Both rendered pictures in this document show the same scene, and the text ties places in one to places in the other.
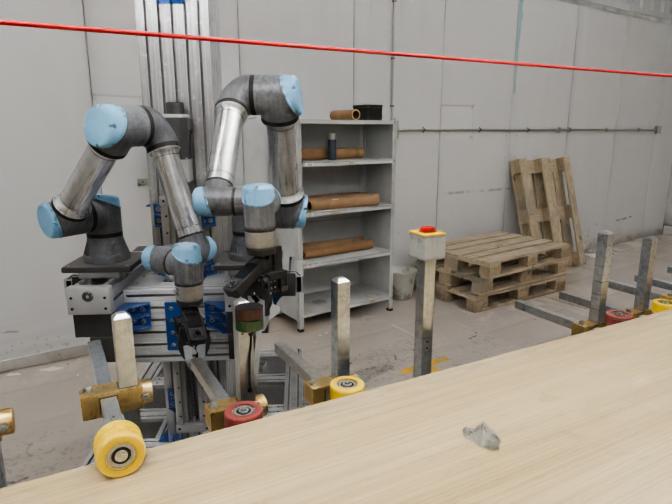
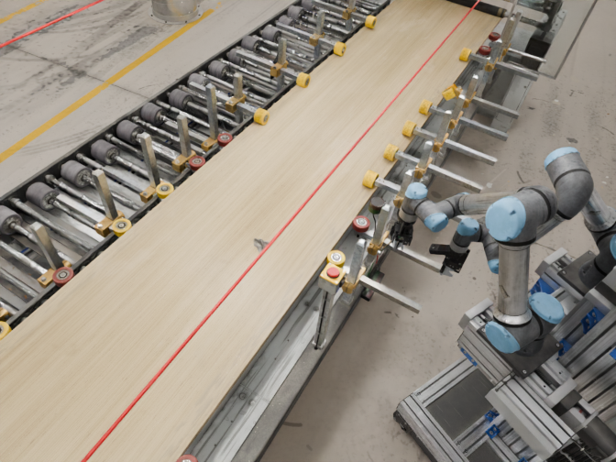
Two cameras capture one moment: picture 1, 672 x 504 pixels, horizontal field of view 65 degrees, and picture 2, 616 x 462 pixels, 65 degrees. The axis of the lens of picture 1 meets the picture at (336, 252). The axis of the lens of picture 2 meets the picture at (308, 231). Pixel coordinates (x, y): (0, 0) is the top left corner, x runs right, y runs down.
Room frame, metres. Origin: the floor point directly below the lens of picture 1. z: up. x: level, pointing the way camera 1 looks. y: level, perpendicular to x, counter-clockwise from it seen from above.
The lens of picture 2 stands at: (2.09, -0.90, 2.56)
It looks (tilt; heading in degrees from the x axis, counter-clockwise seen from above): 49 degrees down; 144
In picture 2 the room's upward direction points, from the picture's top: 7 degrees clockwise
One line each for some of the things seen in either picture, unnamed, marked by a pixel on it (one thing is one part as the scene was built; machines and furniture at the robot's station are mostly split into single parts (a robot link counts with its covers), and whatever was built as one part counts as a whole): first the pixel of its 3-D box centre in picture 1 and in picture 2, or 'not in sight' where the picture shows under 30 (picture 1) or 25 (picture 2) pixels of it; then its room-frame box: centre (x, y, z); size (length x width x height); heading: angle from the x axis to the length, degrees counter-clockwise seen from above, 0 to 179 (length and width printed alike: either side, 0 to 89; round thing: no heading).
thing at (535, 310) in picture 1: (564, 321); not in sight; (1.78, -0.81, 0.82); 0.43 x 0.03 x 0.04; 28
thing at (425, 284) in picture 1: (424, 336); (324, 317); (1.37, -0.24, 0.93); 0.05 x 0.05 x 0.45; 28
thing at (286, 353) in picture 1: (310, 375); (374, 286); (1.30, 0.07, 0.84); 0.43 x 0.03 x 0.04; 28
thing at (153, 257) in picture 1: (167, 258); (490, 236); (1.46, 0.48, 1.12); 0.11 x 0.11 x 0.08; 58
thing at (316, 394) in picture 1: (332, 388); (353, 279); (1.23, 0.01, 0.84); 0.13 x 0.06 x 0.05; 118
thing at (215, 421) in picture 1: (237, 411); (377, 241); (1.11, 0.23, 0.85); 0.13 x 0.06 x 0.05; 118
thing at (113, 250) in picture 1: (106, 245); (603, 271); (1.80, 0.80, 1.09); 0.15 x 0.15 x 0.10
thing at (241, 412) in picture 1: (244, 432); (359, 228); (1.01, 0.19, 0.85); 0.08 x 0.08 x 0.11
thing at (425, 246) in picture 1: (427, 245); (331, 279); (1.36, -0.24, 1.18); 0.07 x 0.07 x 0.08; 28
